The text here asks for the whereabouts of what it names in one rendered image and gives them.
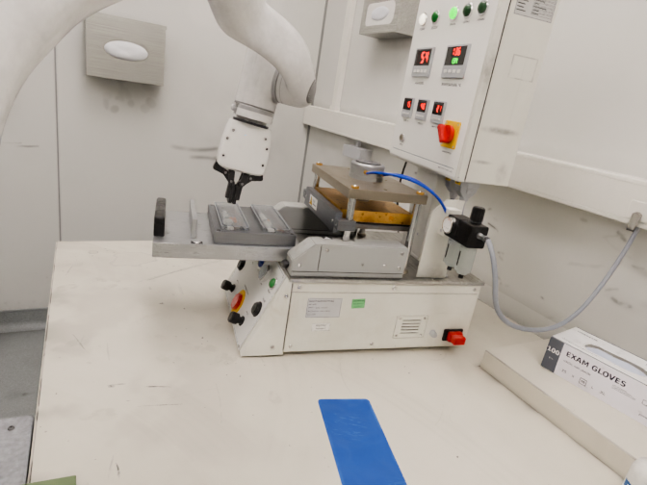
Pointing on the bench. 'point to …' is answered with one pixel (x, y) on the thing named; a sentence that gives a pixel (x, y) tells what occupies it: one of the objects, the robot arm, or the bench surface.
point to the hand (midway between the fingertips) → (233, 193)
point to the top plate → (372, 183)
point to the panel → (260, 293)
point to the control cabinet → (467, 104)
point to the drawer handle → (160, 216)
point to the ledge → (568, 405)
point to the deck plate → (387, 278)
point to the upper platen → (370, 212)
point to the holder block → (247, 232)
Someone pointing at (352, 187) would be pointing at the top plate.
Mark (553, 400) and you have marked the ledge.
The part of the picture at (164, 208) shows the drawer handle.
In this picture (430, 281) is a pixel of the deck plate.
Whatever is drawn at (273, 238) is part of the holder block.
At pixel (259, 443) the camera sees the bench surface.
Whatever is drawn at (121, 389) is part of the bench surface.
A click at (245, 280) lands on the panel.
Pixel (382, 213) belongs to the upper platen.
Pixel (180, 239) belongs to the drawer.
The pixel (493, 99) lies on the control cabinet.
